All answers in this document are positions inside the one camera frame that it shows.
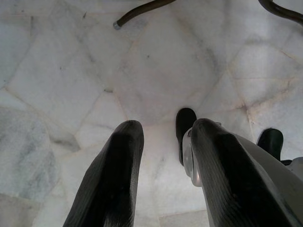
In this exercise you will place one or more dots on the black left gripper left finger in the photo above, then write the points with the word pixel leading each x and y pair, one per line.
pixel 113 179

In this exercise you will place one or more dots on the black robot left foot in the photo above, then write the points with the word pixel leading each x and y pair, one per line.
pixel 185 123

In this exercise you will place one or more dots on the black robot right foot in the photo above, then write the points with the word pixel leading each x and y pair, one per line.
pixel 271 142

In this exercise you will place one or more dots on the dark curved metal chair leg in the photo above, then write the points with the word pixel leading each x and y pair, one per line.
pixel 142 9
pixel 279 9

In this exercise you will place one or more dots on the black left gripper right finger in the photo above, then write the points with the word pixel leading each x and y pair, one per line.
pixel 227 184

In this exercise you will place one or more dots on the black robot foot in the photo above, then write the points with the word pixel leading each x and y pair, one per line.
pixel 271 142
pixel 185 123

